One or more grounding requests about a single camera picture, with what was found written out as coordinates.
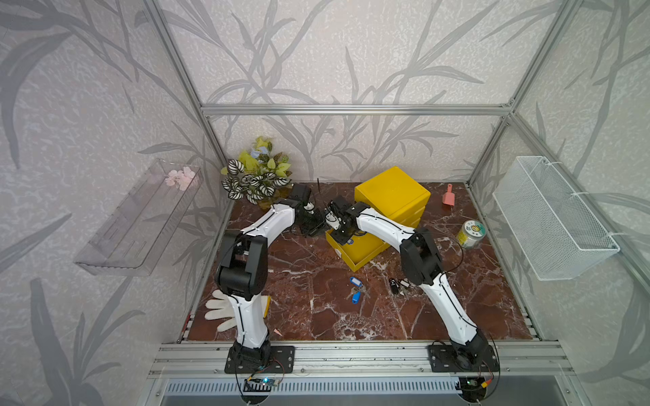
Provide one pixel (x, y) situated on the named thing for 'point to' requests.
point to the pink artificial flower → (180, 178)
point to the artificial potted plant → (259, 174)
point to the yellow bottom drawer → (360, 250)
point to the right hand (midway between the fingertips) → (339, 234)
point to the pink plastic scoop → (448, 197)
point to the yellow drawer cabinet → (393, 194)
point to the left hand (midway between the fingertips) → (330, 226)
